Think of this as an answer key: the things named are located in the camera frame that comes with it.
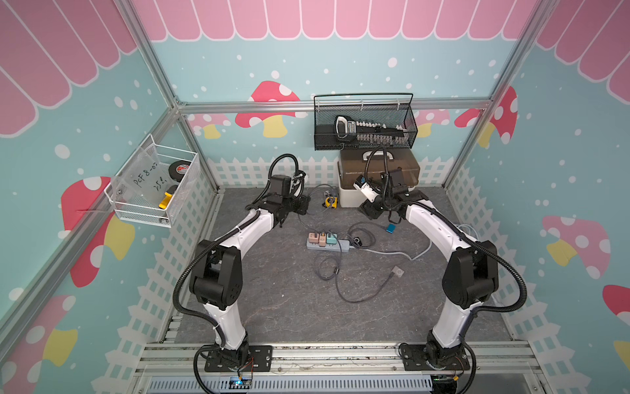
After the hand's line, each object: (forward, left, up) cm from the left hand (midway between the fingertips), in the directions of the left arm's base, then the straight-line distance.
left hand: (308, 201), depth 92 cm
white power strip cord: (-16, -39, -13) cm, 44 cm away
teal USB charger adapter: (-11, -9, -9) cm, 17 cm away
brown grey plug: (-10, -2, -10) cm, 14 cm away
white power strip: (-11, -3, -15) cm, 18 cm away
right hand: (0, -22, +1) cm, 22 cm away
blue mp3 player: (0, -35, -17) cm, 39 cm away
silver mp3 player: (-20, -35, -16) cm, 43 cm away
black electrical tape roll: (-1, +42, +16) cm, 45 cm away
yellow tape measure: (+13, -10, -15) cm, 22 cm away
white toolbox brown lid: (+15, -18, +6) cm, 25 cm away
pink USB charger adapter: (-10, -6, -10) cm, 16 cm away
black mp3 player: (-7, -20, -15) cm, 26 cm away
